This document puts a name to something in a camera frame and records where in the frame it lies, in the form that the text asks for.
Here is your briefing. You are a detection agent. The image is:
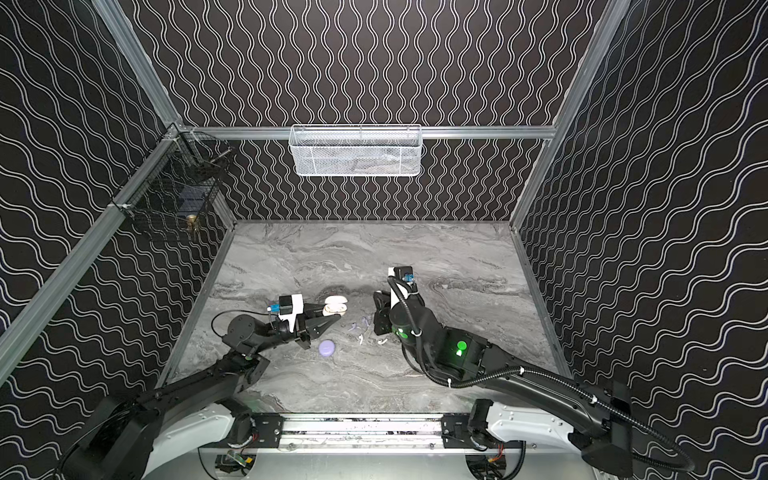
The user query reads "white wire mesh basket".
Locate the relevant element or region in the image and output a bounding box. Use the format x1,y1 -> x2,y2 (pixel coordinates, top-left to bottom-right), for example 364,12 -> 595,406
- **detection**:
288,124 -> 424,177

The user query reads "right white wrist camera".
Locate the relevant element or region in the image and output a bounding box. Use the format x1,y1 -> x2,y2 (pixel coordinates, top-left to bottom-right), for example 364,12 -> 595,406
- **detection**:
388,266 -> 418,298

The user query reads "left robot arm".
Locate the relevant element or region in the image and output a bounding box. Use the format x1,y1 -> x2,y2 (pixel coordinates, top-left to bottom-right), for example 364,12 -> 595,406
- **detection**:
54,296 -> 348,479

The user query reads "cream earbud charging case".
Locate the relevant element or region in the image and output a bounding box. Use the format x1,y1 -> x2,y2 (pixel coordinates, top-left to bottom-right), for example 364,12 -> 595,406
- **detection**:
323,295 -> 348,316

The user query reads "black wire basket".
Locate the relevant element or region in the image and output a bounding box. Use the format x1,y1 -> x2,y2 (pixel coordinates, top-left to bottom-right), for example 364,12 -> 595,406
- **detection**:
116,124 -> 233,245

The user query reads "purple round charging case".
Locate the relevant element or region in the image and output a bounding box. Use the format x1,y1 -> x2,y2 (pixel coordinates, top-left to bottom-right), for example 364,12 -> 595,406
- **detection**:
318,340 -> 336,358

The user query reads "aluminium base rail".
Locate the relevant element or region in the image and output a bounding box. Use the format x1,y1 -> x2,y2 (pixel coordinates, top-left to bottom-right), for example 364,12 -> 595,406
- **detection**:
119,411 -> 607,455

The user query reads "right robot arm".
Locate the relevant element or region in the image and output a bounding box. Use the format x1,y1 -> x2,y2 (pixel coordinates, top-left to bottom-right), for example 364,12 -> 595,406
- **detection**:
373,277 -> 695,477

